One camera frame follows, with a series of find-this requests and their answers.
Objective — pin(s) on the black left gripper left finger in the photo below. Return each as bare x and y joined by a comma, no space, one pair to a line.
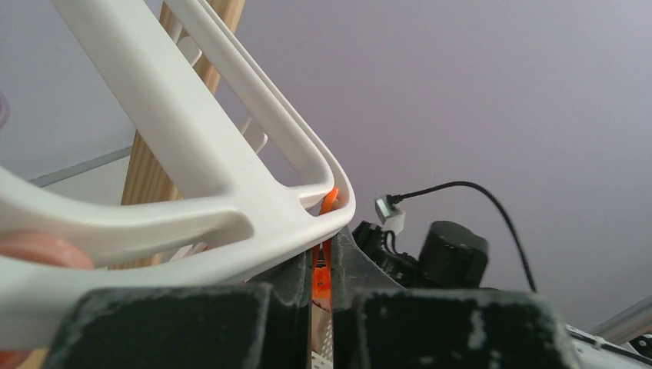
263,323

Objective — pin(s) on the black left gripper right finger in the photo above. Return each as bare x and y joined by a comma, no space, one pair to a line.
379,324

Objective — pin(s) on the orange hanger clip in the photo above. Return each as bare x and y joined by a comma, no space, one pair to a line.
321,256

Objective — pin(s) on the white plastic clip hanger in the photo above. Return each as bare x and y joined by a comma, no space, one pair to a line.
234,219

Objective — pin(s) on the white perforated plastic basket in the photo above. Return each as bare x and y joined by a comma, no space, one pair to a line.
322,350

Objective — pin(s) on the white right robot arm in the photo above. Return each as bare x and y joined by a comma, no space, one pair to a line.
452,256

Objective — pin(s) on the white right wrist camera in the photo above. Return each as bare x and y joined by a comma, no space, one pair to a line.
392,216

